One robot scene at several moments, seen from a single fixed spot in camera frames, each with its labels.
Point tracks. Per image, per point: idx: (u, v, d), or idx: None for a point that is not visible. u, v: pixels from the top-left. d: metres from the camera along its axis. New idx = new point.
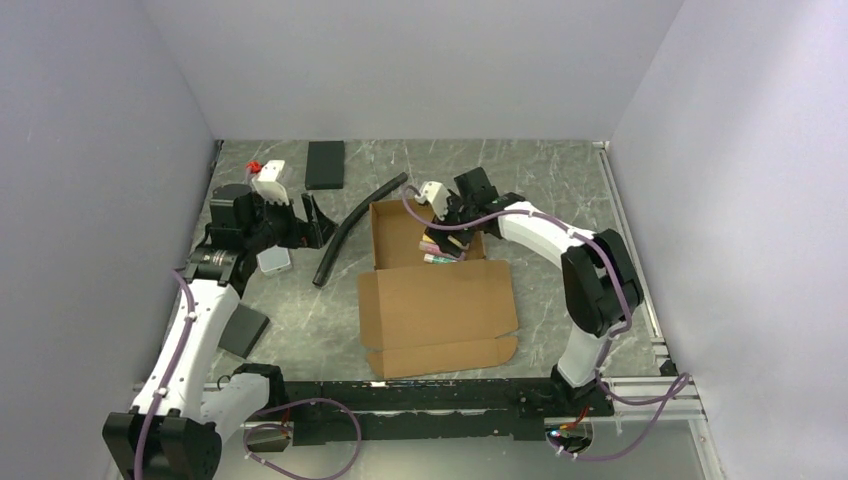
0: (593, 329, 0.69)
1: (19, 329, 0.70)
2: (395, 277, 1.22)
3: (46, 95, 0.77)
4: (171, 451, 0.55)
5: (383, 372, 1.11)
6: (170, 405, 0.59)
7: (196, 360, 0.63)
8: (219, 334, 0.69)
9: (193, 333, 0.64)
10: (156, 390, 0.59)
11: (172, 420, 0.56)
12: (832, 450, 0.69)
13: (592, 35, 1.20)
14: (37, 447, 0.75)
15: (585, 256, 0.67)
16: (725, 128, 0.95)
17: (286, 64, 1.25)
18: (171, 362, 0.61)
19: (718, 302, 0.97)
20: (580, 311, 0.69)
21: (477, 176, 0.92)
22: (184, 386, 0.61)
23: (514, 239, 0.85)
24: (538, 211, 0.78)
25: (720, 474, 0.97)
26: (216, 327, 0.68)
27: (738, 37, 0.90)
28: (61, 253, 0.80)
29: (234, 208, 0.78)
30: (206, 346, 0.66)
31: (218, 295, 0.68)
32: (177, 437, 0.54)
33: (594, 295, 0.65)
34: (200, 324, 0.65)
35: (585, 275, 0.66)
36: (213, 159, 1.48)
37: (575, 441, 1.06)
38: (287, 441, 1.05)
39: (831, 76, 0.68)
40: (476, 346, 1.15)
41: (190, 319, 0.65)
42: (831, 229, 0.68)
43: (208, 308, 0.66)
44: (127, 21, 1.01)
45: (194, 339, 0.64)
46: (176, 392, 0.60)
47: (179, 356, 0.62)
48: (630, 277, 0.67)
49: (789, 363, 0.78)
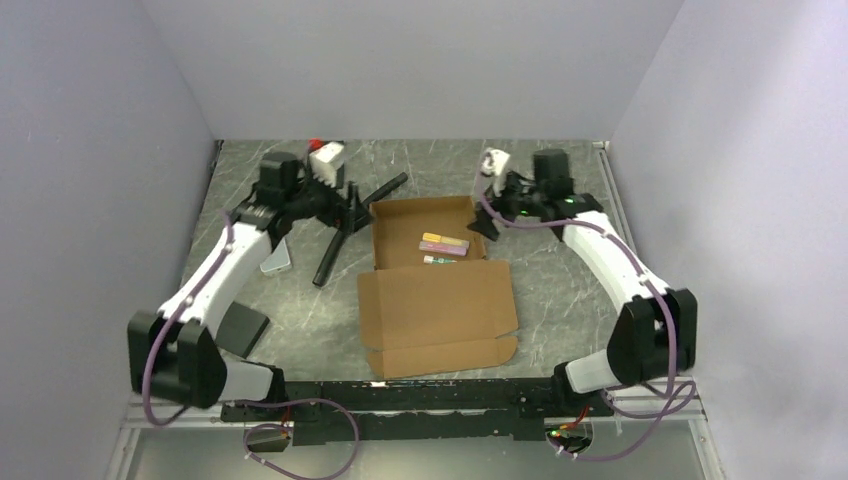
0: (626, 380, 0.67)
1: (20, 331, 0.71)
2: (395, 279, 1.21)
3: (45, 95, 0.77)
4: (182, 356, 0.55)
5: (383, 372, 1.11)
6: (193, 313, 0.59)
7: (223, 285, 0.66)
8: (247, 273, 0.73)
9: (227, 260, 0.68)
10: (183, 297, 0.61)
11: (190, 326, 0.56)
12: (833, 452, 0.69)
13: (592, 35, 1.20)
14: (37, 447, 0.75)
15: (651, 314, 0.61)
16: (726, 128, 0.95)
17: (286, 64, 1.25)
18: (203, 278, 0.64)
19: (718, 303, 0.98)
20: (619, 359, 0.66)
21: (557, 161, 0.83)
22: (208, 300, 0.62)
23: (575, 245, 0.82)
24: (613, 237, 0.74)
25: (720, 474, 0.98)
26: (246, 264, 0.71)
27: (738, 37, 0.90)
28: (62, 255, 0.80)
29: (281, 171, 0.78)
30: (234, 278, 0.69)
31: (255, 237, 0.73)
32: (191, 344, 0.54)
33: (643, 354, 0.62)
34: (235, 254, 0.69)
35: (644, 333, 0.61)
36: (213, 159, 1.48)
37: (575, 441, 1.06)
38: (287, 441, 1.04)
39: (830, 78, 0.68)
40: (476, 346, 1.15)
41: (227, 249, 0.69)
42: (831, 231, 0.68)
43: (245, 245, 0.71)
44: (127, 21, 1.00)
45: (228, 265, 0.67)
46: (199, 304, 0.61)
47: (210, 277, 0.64)
48: (686, 344, 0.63)
49: (789, 364, 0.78)
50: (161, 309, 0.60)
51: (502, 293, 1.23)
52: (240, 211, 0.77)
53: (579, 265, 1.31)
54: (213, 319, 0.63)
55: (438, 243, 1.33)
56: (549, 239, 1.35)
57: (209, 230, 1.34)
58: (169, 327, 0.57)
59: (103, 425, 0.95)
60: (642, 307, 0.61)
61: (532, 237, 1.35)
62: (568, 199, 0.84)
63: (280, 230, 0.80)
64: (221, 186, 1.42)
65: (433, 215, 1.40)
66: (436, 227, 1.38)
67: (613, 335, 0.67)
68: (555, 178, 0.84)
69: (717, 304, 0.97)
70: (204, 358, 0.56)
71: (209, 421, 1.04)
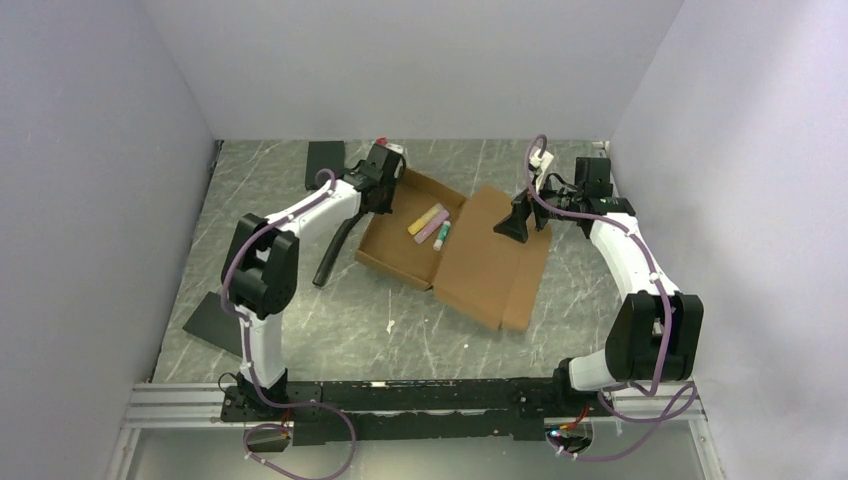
0: (620, 375, 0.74)
1: (20, 329, 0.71)
2: (446, 268, 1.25)
3: (46, 94, 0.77)
4: (271, 257, 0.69)
5: (525, 323, 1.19)
6: (290, 229, 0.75)
7: (316, 219, 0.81)
8: (333, 218, 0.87)
9: (325, 203, 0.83)
10: (285, 214, 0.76)
11: (285, 236, 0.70)
12: (832, 451, 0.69)
13: (592, 36, 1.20)
14: (37, 449, 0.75)
15: (652, 310, 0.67)
16: (724, 129, 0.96)
17: (286, 64, 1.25)
18: (303, 206, 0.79)
19: (717, 302, 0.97)
20: (618, 353, 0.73)
21: (599, 167, 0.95)
22: (303, 226, 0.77)
23: (600, 247, 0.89)
24: (636, 237, 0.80)
25: (720, 474, 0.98)
26: (335, 211, 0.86)
27: (738, 38, 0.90)
28: (60, 256, 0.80)
29: (387, 157, 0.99)
30: (322, 219, 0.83)
31: (350, 192, 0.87)
32: (284, 250, 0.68)
33: (637, 347, 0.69)
34: (331, 201, 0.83)
35: (639, 327, 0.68)
36: (213, 159, 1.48)
37: (575, 441, 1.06)
38: (287, 441, 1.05)
39: (831, 77, 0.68)
40: (534, 251, 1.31)
41: (327, 194, 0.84)
42: (831, 228, 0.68)
43: (341, 196, 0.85)
44: (127, 22, 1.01)
45: (325, 206, 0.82)
46: (295, 224, 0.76)
47: (307, 208, 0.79)
48: (684, 351, 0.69)
49: (789, 363, 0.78)
50: (267, 217, 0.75)
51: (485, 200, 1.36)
52: (345, 174, 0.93)
53: (579, 265, 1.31)
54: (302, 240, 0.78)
55: (425, 226, 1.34)
56: (549, 239, 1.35)
57: (209, 230, 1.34)
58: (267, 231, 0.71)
59: (103, 425, 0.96)
60: (644, 302, 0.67)
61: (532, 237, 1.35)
62: (602, 200, 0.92)
63: (366, 198, 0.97)
64: (221, 186, 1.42)
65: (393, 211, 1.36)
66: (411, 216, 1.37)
67: (615, 330, 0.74)
68: (592, 180, 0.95)
69: (718, 304, 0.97)
70: (284, 267, 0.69)
71: (209, 421, 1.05)
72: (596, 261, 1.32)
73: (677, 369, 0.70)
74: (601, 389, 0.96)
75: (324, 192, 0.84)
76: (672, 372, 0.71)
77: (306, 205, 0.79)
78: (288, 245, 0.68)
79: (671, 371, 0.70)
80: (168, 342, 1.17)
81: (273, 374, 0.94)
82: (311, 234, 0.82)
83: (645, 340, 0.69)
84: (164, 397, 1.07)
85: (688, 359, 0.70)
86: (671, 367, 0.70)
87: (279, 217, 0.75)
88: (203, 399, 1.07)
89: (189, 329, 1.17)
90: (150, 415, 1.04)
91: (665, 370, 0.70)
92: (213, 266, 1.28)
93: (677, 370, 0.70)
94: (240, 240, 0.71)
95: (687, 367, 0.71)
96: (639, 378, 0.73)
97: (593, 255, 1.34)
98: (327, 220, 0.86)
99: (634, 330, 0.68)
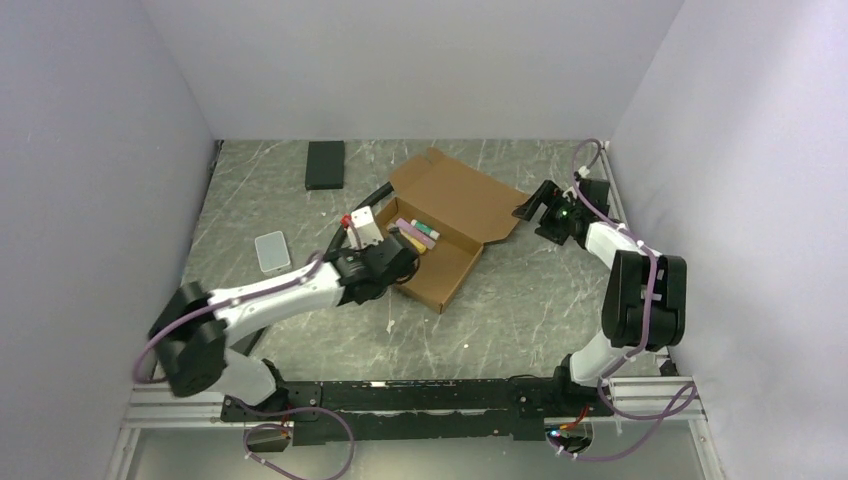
0: (612, 336, 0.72)
1: (19, 328, 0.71)
2: (475, 228, 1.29)
3: (45, 93, 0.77)
4: (192, 340, 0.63)
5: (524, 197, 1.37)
6: (226, 315, 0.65)
7: (270, 310, 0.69)
8: (302, 308, 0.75)
9: (290, 291, 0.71)
10: (232, 298, 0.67)
11: (216, 325, 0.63)
12: (832, 451, 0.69)
13: (592, 35, 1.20)
14: (37, 449, 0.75)
15: (639, 262, 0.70)
16: (724, 129, 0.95)
17: (284, 64, 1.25)
18: (259, 292, 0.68)
19: (717, 301, 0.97)
20: (609, 313, 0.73)
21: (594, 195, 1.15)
22: (246, 315, 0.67)
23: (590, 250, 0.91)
24: (625, 230, 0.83)
25: (720, 474, 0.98)
26: (302, 303, 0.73)
27: (738, 37, 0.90)
28: (60, 254, 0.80)
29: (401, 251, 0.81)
30: (280, 308, 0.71)
31: (329, 285, 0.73)
32: (203, 341, 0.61)
33: (628, 302, 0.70)
34: (302, 291, 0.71)
35: (627, 279, 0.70)
36: (213, 159, 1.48)
37: (575, 441, 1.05)
38: (287, 441, 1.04)
39: (827, 74, 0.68)
40: (462, 172, 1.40)
41: (298, 281, 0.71)
42: (831, 228, 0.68)
43: (317, 287, 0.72)
44: (126, 22, 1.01)
45: (286, 297, 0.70)
46: (237, 313, 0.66)
47: (264, 295, 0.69)
48: (673, 306, 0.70)
49: (789, 362, 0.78)
50: (217, 291, 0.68)
51: (420, 172, 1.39)
52: (340, 255, 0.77)
53: (578, 265, 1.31)
54: (240, 329, 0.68)
55: (418, 238, 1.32)
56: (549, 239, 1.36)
57: (209, 230, 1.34)
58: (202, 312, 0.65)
59: (103, 426, 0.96)
60: (632, 255, 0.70)
61: (532, 237, 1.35)
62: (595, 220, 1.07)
63: (354, 291, 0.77)
64: (221, 186, 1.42)
65: None
66: None
67: (606, 296, 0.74)
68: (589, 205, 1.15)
69: (717, 303, 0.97)
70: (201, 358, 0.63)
71: (209, 421, 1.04)
72: (597, 261, 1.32)
73: (668, 327, 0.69)
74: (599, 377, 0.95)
75: (296, 278, 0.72)
76: (664, 333, 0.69)
77: (264, 290, 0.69)
78: (212, 337, 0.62)
79: (662, 328, 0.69)
80: None
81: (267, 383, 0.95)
82: (264, 321, 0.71)
83: (636, 295, 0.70)
84: (165, 397, 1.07)
85: (679, 316, 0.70)
86: (662, 325, 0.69)
87: (222, 298, 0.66)
88: (202, 399, 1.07)
89: None
90: (149, 415, 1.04)
91: (655, 327, 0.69)
92: (213, 267, 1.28)
93: (669, 328, 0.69)
94: (179, 308, 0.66)
95: (677, 330, 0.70)
96: (630, 338, 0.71)
97: (593, 256, 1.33)
98: (294, 308, 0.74)
99: (621, 279, 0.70)
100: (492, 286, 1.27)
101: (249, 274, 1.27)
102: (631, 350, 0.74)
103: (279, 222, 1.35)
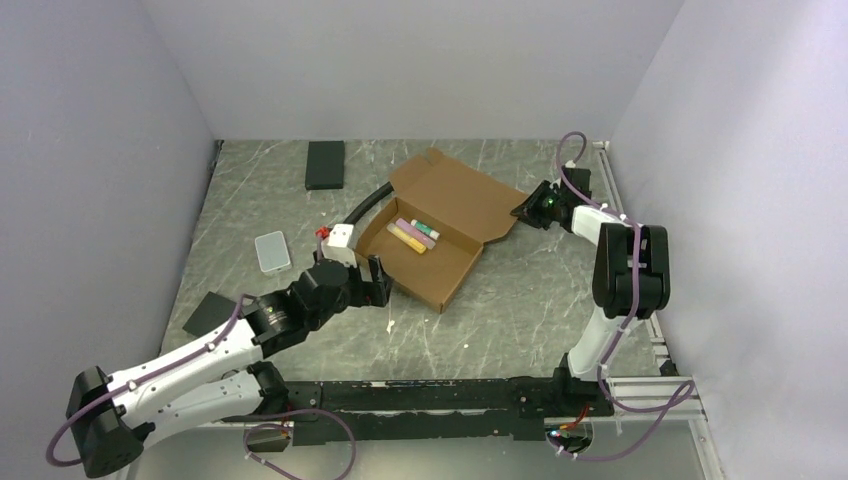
0: (606, 303, 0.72)
1: (19, 327, 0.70)
2: (474, 227, 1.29)
3: (46, 93, 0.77)
4: (92, 431, 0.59)
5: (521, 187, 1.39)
6: (124, 401, 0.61)
7: (178, 384, 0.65)
8: (220, 373, 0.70)
9: (197, 362, 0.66)
10: (129, 381, 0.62)
11: (113, 414, 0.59)
12: (832, 451, 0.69)
13: (591, 35, 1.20)
14: (35, 450, 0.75)
15: (622, 232, 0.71)
16: (723, 128, 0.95)
17: (284, 64, 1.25)
18: (160, 369, 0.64)
19: (717, 301, 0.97)
20: (599, 284, 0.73)
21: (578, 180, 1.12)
22: (146, 396, 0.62)
23: (577, 233, 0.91)
24: (610, 210, 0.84)
25: (720, 474, 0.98)
26: (219, 370, 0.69)
27: (737, 37, 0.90)
28: (60, 253, 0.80)
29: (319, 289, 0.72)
30: (193, 379, 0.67)
31: (242, 349, 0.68)
32: (100, 433, 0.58)
33: (615, 270, 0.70)
34: (210, 360, 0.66)
35: (612, 247, 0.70)
36: (213, 159, 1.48)
37: (576, 441, 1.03)
38: (286, 441, 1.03)
39: (828, 73, 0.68)
40: (461, 172, 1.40)
41: (207, 350, 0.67)
42: (830, 228, 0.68)
43: (226, 354, 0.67)
44: (126, 22, 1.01)
45: (194, 370, 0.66)
46: (136, 397, 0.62)
47: (168, 371, 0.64)
48: (658, 269, 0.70)
49: (789, 362, 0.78)
50: (117, 375, 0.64)
51: (419, 172, 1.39)
52: (261, 309, 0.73)
53: (579, 265, 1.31)
54: (148, 409, 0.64)
55: (418, 239, 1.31)
56: (549, 239, 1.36)
57: (208, 230, 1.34)
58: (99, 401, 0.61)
59: None
60: (617, 227, 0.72)
61: (532, 237, 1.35)
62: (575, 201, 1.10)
63: (284, 341, 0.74)
64: (221, 186, 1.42)
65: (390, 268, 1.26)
66: (398, 252, 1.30)
67: (595, 269, 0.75)
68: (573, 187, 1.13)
69: (718, 303, 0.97)
70: (104, 448, 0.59)
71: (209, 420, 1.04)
72: None
73: (656, 290, 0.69)
74: (601, 371, 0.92)
75: (205, 346, 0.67)
76: (652, 296, 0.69)
77: (166, 366, 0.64)
78: (110, 427, 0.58)
79: (650, 291, 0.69)
80: (168, 342, 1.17)
81: (256, 375, 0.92)
82: (177, 394, 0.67)
83: (622, 262, 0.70)
84: None
85: (665, 280, 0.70)
86: (650, 288, 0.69)
87: (119, 384, 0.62)
88: None
89: (189, 329, 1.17)
90: None
91: (645, 290, 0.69)
92: (213, 267, 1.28)
93: (657, 291, 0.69)
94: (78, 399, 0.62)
95: (664, 294, 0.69)
96: (622, 304, 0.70)
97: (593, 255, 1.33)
98: (210, 376, 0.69)
99: (608, 248, 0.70)
100: (492, 286, 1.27)
101: (249, 274, 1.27)
102: (625, 319, 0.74)
103: (279, 222, 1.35)
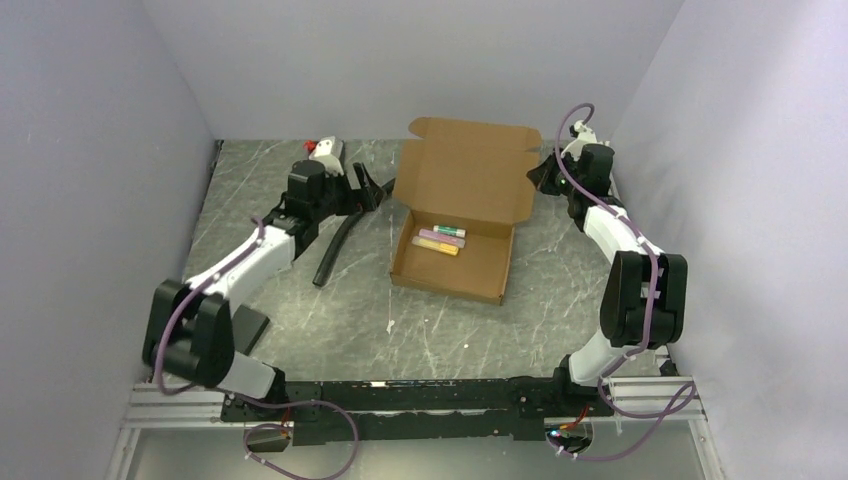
0: (612, 336, 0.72)
1: (18, 328, 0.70)
2: (498, 214, 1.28)
3: (45, 94, 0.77)
4: (199, 322, 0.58)
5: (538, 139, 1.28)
6: (217, 289, 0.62)
7: (249, 273, 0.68)
8: (267, 271, 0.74)
9: (254, 254, 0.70)
10: (211, 273, 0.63)
11: (215, 296, 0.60)
12: (833, 450, 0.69)
13: (591, 35, 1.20)
14: (36, 449, 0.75)
15: (639, 266, 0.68)
16: (724, 128, 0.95)
17: (285, 63, 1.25)
18: (229, 261, 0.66)
19: (717, 301, 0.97)
20: (609, 312, 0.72)
21: (599, 166, 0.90)
22: (232, 285, 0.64)
23: (590, 234, 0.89)
24: (624, 218, 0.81)
25: (720, 474, 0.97)
26: (269, 261, 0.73)
27: (739, 36, 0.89)
28: (60, 254, 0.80)
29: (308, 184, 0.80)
30: (254, 274, 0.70)
31: (283, 239, 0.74)
32: (212, 313, 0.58)
33: (626, 305, 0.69)
34: (263, 251, 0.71)
35: (628, 281, 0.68)
36: (213, 159, 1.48)
37: (575, 441, 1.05)
38: (287, 441, 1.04)
39: (829, 74, 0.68)
40: (456, 147, 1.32)
41: (257, 243, 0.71)
42: (832, 228, 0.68)
43: (272, 244, 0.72)
44: (126, 22, 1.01)
45: (255, 260, 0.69)
46: (224, 285, 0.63)
47: (236, 263, 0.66)
48: (673, 307, 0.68)
49: (789, 362, 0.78)
50: (191, 280, 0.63)
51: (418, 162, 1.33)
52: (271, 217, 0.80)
53: (578, 265, 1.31)
54: (233, 302, 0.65)
55: (448, 241, 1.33)
56: (549, 239, 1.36)
57: (208, 230, 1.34)
58: (192, 297, 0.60)
59: (102, 426, 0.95)
60: (633, 259, 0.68)
61: (532, 238, 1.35)
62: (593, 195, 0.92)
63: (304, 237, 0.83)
64: (221, 186, 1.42)
65: (438, 278, 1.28)
66: (437, 257, 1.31)
67: (606, 294, 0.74)
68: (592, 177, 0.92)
69: (718, 303, 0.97)
70: (217, 333, 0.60)
71: (209, 421, 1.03)
72: (596, 261, 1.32)
73: (667, 327, 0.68)
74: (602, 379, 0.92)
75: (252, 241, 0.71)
76: (662, 333, 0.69)
77: (234, 258, 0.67)
78: (219, 305, 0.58)
79: (660, 329, 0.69)
80: None
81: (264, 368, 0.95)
82: (243, 293, 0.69)
83: (635, 297, 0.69)
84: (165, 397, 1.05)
85: (678, 317, 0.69)
86: (661, 326, 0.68)
87: (202, 278, 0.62)
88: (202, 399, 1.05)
89: None
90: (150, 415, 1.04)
91: (654, 328, 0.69)
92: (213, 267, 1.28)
93: (666, 328, 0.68)
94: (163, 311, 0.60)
95: (675, 328, 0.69)
96: (630, 338, 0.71)
97: (593, 255, 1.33)
98: (261, 274, 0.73)
99: (623, 285, 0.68)
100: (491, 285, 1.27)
101: None
102: (632, 348, 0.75)
103: None
